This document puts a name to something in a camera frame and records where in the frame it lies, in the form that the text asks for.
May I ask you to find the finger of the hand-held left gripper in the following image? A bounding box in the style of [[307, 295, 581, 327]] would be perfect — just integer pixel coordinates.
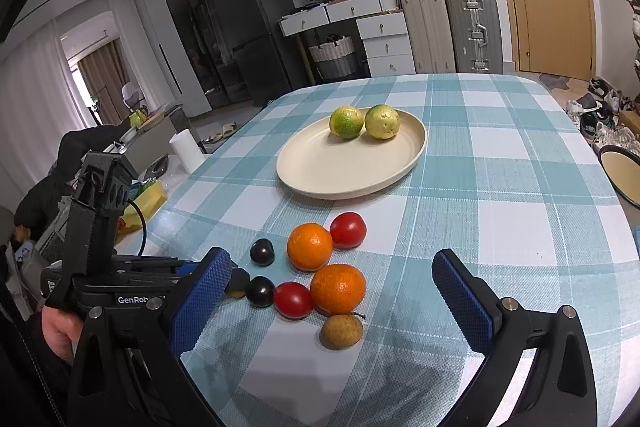
[[120, 268, 251, 299], [117, 255, 203, 276]]

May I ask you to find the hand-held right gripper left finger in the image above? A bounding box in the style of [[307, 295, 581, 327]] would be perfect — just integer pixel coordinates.
[[67, 247, 233, 427]]

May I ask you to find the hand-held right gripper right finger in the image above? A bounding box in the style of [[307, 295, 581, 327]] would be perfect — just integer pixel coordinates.
[[431, 248, 598, 427]]

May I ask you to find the dark purple plum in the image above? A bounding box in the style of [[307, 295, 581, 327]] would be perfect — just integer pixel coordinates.
[[249, 238, 276, 267], [245, 276, 276, 309]]

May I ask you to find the red tomato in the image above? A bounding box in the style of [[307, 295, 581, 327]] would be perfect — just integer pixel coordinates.
[[330, 212, 368, 250], [273, 281, 315, 320]]

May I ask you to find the orange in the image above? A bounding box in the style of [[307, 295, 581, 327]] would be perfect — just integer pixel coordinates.
[[287, 223, 334, 272], [310, 263, 367, 315]]

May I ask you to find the cream oval plate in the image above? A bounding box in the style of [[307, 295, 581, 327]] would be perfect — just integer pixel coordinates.
[[276, 107, 427, 200]]

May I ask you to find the person's left hand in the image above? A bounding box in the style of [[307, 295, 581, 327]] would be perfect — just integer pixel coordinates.
[[41, 306, 81, 364]]

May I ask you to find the yellow plastic bag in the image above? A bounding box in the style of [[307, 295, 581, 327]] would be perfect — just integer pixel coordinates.
[[116, 179, 168, 235]]

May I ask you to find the black jacket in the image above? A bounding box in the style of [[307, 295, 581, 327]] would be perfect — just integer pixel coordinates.
[[14, 127, 123, 228]]

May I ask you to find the teal checked tablecloth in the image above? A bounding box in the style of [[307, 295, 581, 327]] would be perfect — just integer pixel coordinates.
[[112, 73, 640, 427]]

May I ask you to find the white paper towel roll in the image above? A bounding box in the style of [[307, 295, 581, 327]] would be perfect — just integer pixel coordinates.
[[169, 129, 207, 174]]

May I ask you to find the white sheer curtain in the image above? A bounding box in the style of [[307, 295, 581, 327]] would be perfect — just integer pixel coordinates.
[[0, 19, 88, 208]]

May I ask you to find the pair of slippers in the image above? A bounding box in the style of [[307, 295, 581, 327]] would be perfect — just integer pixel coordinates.
[[199, 122, 237, 145]]

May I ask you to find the brown curtain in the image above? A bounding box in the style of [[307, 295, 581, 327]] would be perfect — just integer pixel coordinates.
[[75, 38, 131, 128]]

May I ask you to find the green striped citrus fruit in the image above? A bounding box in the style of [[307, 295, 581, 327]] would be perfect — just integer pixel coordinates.
[[329, 106, 362, 140]]

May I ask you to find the pale green citrus fruit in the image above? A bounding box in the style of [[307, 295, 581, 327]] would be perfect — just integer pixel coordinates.
[[364, 105, 401, 140]]

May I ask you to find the white tall cabinet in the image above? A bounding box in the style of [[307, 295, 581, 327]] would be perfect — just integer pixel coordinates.
[[132, 0, 213, 118]]

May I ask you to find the round black rimmed basin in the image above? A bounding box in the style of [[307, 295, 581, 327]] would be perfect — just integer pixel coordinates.
[[598, 144, 640, 211]]

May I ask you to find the pile of shoes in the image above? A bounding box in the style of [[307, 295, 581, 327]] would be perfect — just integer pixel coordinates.
[[565, 77, 640, 152]]

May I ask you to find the dark glass cabinet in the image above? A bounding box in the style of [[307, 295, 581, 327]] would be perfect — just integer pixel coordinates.
[[152, 0, 236, 105]]

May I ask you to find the grey door mat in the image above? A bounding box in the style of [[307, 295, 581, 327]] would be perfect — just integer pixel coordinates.
[[537, 73, 576, 92]]

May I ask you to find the white wicker basket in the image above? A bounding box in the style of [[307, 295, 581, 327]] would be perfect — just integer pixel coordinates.
[[307, 34, 362, 80]]

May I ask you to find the grey refrigerator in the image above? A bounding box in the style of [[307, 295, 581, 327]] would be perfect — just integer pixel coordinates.
[[204, 0, 307, 108]]

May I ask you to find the beige suitcase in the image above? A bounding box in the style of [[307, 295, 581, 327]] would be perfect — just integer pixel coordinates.
[[398, 0, 457, 75]]

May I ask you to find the silver suitcase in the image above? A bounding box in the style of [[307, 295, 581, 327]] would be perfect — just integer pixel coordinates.
[[444, 0, 503, 74]]

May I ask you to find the white drawer desk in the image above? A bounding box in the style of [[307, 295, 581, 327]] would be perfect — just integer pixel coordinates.
[[277, 0, 418, 85]]

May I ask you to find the black cable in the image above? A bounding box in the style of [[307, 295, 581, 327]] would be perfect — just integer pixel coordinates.
[[125, 199, 149, 255]]

